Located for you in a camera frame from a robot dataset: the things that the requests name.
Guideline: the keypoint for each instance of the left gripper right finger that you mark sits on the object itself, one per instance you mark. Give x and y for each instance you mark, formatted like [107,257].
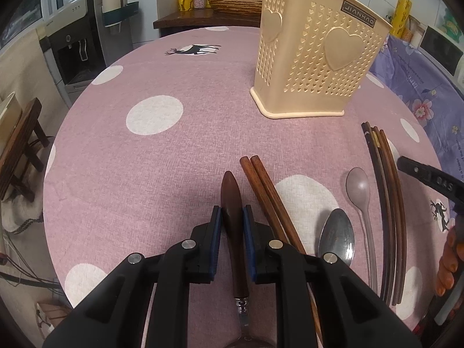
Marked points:
[310,290]

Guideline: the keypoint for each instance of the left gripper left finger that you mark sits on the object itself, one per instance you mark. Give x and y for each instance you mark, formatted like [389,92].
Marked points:
[144,302]

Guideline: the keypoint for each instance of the stainless steel spoon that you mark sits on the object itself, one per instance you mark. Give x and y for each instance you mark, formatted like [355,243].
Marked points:
[337,237]

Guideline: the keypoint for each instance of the black chopstick gold band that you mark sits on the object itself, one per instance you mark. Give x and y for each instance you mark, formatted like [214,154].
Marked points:
[379,162]

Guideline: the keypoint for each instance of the dark wooden handled spoon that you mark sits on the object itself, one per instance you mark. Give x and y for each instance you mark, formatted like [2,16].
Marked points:
[232,217]

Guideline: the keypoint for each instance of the reddish brown wooden chopstick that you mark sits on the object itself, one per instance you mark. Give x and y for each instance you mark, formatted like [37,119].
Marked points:
[279,207]
[270,202]

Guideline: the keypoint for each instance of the dark brown wooden chopstick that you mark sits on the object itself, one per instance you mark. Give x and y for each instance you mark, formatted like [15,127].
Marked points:
[394,211]
[403,231]

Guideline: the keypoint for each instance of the person's right hand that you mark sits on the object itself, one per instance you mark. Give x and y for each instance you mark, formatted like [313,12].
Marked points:
[453,254]

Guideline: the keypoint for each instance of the grey translucent plastic spoon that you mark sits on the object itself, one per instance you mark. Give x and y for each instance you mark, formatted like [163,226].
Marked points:
[358,192]

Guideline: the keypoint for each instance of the purple floral cloth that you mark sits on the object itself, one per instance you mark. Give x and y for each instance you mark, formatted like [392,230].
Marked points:
[429,95]

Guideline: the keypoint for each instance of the white microwave oven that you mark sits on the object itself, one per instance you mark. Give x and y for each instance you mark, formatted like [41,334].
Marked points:
[444,53]

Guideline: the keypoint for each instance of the pink polka dot tablecloth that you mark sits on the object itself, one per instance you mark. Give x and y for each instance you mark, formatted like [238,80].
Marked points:
[139,159]

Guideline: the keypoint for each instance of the yellow roll package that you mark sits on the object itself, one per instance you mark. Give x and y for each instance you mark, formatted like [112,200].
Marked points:
[400,17]

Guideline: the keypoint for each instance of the beige plastic utensil holder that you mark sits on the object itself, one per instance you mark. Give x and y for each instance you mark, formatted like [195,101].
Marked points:
[313,55]

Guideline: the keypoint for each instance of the dark wooden stool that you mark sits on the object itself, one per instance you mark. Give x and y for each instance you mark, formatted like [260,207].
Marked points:
[18,145]

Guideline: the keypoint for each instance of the white water dispenser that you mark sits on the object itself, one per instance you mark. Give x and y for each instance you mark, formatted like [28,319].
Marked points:
[78,46]

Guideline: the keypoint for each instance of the dark wooden counter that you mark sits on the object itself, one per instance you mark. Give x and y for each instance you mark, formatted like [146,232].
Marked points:
[187,20]

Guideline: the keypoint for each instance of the woven wicker basin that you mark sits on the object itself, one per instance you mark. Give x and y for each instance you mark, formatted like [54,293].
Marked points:
[237,7]

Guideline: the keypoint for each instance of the yellow mug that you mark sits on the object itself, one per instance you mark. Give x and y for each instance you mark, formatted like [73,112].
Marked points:
[185,5]

